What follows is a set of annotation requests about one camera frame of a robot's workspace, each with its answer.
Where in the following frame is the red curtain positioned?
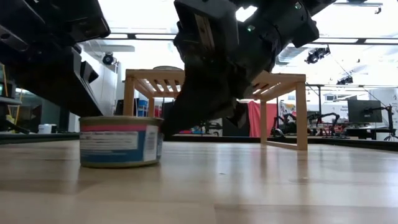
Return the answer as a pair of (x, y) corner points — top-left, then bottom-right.
(246, 100), (280, 138)

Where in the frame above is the black ceiling spotlight cluster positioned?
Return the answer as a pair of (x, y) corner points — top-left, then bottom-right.
(335, 75), (355, 86)
(303, 45), (332, 65)

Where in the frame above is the small white box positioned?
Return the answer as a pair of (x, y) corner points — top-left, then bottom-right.
(37, 123), (58, 134)

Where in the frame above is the teal-labelled tin can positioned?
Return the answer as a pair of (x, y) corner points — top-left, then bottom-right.
(152, 65), (185, 71)

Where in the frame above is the wooden slatted shelf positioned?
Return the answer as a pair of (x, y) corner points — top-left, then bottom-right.
(123, 68), (308, 152)

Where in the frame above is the black metal table frame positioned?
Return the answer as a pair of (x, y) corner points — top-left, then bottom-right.
(0, 132), (398, 152)

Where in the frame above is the gold-lidded pink-blue can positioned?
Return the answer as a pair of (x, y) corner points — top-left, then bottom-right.
(78, 115), (165, 169)

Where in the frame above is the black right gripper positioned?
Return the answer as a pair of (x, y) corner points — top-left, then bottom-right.
(160, 0), (321, 137)

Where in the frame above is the black round ceiling lamp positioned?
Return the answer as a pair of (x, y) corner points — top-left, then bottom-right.
(101, 52), (115, 65)

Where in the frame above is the black ceiling rail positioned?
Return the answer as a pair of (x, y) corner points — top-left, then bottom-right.
(334, 0), (384, 15)

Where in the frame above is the black office monitor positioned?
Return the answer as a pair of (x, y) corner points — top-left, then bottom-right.
(347, 98), (384, 124)

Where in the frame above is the yellow cable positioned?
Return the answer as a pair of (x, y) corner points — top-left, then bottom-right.
(6, 90), (24, 125)

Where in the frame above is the LED light bar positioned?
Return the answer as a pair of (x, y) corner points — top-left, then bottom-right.
(107, 32), (398, 45)

